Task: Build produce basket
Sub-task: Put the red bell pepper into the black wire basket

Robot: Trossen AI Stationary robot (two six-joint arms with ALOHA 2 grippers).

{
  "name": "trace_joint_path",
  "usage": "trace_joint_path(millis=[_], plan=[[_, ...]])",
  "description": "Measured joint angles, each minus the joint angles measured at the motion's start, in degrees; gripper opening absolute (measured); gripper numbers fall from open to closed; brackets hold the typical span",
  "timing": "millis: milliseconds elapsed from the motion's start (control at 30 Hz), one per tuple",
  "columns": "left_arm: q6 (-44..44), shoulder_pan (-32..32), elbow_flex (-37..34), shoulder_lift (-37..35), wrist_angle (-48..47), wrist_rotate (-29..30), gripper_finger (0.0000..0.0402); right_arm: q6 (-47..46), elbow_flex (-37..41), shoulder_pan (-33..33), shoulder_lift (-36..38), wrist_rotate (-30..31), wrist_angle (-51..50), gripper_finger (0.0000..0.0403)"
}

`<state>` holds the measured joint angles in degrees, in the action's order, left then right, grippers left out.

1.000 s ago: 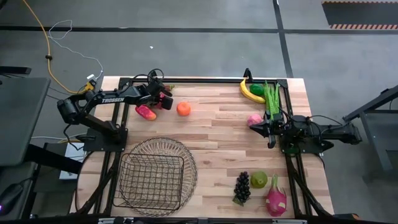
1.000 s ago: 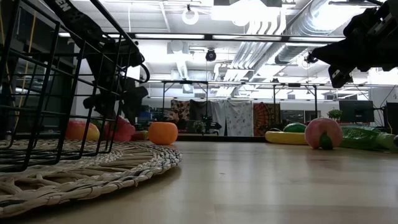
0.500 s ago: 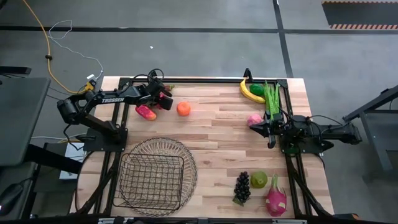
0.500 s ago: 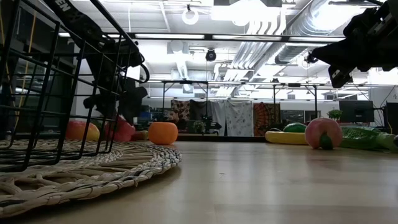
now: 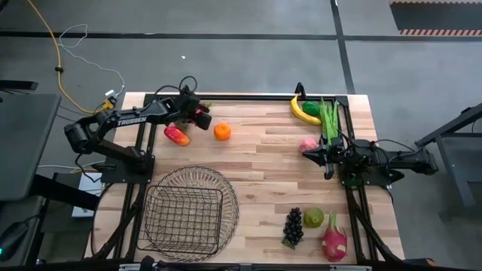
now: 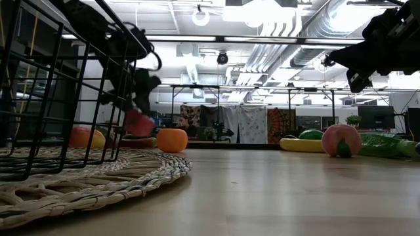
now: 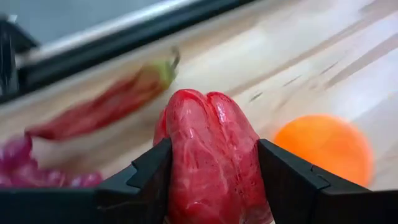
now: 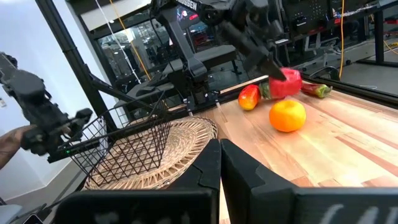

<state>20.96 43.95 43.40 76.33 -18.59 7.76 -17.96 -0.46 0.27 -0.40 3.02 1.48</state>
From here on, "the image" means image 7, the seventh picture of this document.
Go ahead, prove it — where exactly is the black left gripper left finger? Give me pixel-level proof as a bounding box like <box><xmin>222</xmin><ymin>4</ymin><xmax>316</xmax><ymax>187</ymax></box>
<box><xmin>0</xmin><ymin>138</ymin><xmax>174</xmax><ymax>224</ymax></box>

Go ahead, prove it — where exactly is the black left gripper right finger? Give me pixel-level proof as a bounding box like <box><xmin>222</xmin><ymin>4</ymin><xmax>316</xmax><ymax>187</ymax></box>
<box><xmin>257</xmin><ymin>138</ymin><xmax>398</xmax><ymax>224</ymax></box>

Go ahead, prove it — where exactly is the orange fruit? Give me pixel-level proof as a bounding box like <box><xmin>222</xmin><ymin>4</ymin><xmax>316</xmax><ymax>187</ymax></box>
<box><xmin>273</xmin><ymin>114</ymin><xmax>375</xmax><ymax>187</ymax></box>

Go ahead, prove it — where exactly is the red chili pepper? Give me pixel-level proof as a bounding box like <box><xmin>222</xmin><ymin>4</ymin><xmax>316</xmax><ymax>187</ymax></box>
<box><xmin>24</xmin><ymin>46</ymin><xmax>182</xmax><ymax>141</ymax></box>

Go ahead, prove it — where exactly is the red bell pepper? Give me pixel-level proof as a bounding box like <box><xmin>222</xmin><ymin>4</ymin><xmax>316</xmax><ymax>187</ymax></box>
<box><xmin>152</xmin><ymin>88</ymin><xmax>274</xmax><ymax>224</ymax></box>

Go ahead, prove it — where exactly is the purple grape bunch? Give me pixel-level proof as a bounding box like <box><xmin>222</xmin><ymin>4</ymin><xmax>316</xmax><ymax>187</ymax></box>
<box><xmin>0</xmin><ymin>135</ymin><xmax>104</xmax><ymax>189</ymax></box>

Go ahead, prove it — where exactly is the black aluminium table frame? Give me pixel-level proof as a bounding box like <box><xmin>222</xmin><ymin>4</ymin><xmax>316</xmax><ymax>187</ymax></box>
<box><xmin>0</xmin><ymin>0</ymin><xmax>259</xmax><ymax>105</ymax></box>

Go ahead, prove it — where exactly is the black frame bracket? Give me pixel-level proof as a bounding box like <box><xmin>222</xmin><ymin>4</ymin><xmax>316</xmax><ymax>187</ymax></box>
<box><xmin>0</xmin><ymin>14</ymin><xmax>40</xmax><ymax>97</ymax></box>

